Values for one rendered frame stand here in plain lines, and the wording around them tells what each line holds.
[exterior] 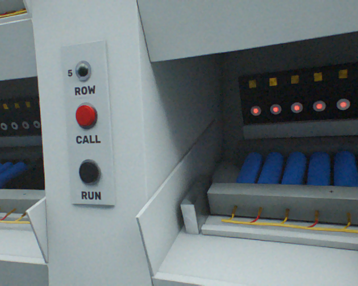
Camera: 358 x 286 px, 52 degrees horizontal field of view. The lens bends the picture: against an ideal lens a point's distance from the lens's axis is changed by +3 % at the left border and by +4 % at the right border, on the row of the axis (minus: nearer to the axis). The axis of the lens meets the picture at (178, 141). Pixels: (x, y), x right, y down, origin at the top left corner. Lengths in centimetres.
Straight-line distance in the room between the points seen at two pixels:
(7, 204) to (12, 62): 15
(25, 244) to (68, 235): 7
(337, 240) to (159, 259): 12
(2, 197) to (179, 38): 26
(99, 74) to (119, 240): 12
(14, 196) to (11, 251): 7
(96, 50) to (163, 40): 5
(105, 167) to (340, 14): 18
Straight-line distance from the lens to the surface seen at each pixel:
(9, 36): 35
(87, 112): 27
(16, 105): 56
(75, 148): 29
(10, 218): 42
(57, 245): 32
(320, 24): 24
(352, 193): 30
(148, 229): 26
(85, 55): 28
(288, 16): 24
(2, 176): 50
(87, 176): 28
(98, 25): 28
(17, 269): 36
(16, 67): 35
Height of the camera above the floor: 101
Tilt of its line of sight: 2 degrees down
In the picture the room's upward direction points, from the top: 3 degrees counter-clockwise
